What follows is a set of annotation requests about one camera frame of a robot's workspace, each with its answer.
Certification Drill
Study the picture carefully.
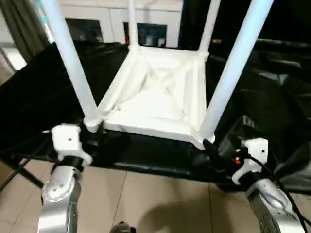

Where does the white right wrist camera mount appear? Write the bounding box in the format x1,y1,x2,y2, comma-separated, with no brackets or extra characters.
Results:
231,138,269,186

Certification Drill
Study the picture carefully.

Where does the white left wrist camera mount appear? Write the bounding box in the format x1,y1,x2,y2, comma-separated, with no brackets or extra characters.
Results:
50,123,94,166

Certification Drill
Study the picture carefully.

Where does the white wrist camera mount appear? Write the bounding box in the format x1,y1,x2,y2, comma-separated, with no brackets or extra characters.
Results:
50,123,94,166
231,138,269,186

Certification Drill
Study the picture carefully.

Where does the black metal bar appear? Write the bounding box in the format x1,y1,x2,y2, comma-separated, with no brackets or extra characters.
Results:
258,40,311,54

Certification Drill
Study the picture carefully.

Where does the grey left robot foot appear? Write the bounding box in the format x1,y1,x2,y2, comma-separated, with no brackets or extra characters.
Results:
109,221,138,233

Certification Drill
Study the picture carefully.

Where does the white plastic table top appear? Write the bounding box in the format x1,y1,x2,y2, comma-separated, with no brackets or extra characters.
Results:
84,45,210,150

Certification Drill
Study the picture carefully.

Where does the white plastic table leg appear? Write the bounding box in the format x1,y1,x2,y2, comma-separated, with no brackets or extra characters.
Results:
126,0,142,55
40,0,104,133
196,0,222,57
196,0,276,146

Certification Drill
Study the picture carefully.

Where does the white cabinet with glass doors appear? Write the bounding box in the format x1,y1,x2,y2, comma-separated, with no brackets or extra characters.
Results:
57,0,184,49

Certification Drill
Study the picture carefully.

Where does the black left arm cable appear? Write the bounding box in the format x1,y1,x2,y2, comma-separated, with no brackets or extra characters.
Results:
0,130,55,168

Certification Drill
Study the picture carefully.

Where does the black metal stand leg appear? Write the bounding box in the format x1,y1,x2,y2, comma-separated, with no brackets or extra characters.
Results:
0,155,45,191

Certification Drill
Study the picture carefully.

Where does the black mat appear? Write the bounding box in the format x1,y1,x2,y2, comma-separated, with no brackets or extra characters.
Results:
0,39,311,196

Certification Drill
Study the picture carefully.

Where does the grey curtain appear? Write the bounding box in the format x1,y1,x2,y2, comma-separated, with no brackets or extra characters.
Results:
0,0,53,64

